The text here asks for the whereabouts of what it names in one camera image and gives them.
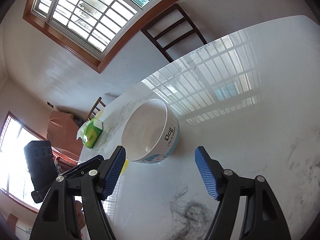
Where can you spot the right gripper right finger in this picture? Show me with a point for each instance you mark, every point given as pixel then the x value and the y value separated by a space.
pixel 263 217

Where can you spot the dark wooden chair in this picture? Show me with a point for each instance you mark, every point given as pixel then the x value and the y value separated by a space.
pixel 173 27

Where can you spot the wood framed window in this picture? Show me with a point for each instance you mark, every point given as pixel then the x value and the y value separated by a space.
pixel 92 30

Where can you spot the green tissue pack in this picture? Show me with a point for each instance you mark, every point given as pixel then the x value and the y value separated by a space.
pixel 89 132

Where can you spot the yellow warning sticker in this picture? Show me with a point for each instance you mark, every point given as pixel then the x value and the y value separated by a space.
pixel 125 166

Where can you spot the light wooden chair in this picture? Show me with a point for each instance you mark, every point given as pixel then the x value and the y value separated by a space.
pixel 97 107

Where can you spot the white bowl blue band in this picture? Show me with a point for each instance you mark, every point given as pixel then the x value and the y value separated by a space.
pixel 151 133

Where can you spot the brown cardboard box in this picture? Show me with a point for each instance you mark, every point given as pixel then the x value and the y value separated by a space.
pixel 61 132

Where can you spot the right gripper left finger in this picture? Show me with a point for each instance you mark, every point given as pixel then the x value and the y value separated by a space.
pixel 93 180

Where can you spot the side window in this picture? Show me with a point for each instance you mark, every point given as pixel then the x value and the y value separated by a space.
pixel 16 182

